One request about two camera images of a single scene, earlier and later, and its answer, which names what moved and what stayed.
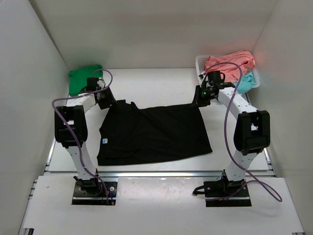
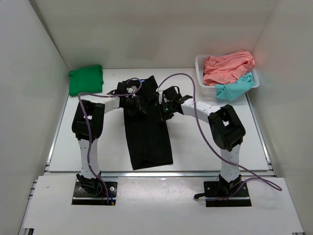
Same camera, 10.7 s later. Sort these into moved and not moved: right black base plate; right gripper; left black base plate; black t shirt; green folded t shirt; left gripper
Moved: black t shirt; right gripper; left gripper
Not moved: green folded t shirt; left black base plate; right black base plate
